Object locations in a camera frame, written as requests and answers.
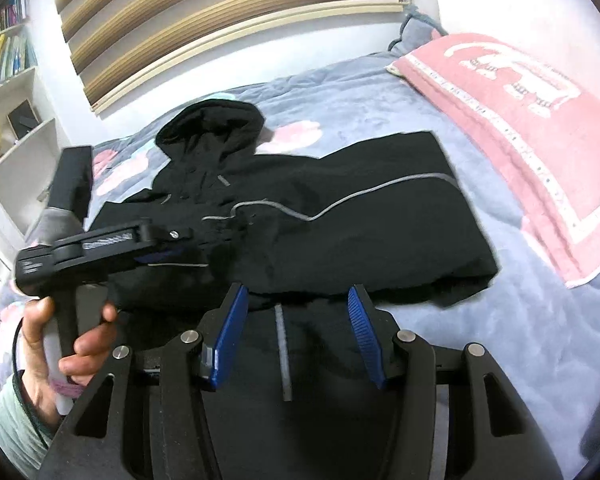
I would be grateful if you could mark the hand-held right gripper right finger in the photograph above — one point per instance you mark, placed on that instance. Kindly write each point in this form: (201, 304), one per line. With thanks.
(365, 335)

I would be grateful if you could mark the pink towel-covered pillow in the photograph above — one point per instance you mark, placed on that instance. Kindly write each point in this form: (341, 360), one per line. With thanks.
(530, 125)

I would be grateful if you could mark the row of yellow green books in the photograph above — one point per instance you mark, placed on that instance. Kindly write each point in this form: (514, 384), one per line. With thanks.
(0, 62)

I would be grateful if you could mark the brown striped window blind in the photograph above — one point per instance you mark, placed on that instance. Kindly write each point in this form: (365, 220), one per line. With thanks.
(205, 20)

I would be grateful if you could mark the grey pillow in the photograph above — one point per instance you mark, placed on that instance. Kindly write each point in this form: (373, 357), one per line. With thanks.
(415, 27)

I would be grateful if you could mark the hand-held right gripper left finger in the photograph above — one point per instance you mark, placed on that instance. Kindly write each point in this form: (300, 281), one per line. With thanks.
(227, 340)

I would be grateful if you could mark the grey floral blanket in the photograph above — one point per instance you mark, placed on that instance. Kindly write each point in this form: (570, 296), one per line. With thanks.
(360, 105)

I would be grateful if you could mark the black shorts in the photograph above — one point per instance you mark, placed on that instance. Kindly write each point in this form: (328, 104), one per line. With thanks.
(330, 215)

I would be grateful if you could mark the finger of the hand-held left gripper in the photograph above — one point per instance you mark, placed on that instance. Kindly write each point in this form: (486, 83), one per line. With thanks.
(155, 235)

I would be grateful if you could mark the person's left forearm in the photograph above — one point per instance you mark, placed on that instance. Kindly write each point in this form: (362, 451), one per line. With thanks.
(7, 425)

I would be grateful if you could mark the white bookshelf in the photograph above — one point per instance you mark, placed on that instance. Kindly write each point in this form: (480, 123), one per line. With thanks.
(15, 82)

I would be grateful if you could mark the person's left hand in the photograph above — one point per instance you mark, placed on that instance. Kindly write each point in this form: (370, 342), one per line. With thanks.
(42, 360)

